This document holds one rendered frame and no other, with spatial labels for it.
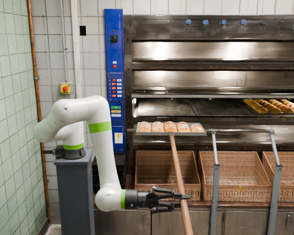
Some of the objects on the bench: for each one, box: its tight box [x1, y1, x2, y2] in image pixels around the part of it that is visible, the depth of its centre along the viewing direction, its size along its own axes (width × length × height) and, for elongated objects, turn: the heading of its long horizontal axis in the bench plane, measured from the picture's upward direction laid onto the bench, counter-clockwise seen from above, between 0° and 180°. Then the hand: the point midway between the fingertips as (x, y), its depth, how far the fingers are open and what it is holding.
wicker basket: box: [134, 150, 201, 201], centre depth 278 cm, size 49×56×28 cm
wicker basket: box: [198, 151, 272, 202], centre depth 277 cm, size 49×56×28 cm
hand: (182, 200), depth 141 cm, fingers closed on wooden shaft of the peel, 3 cm apart
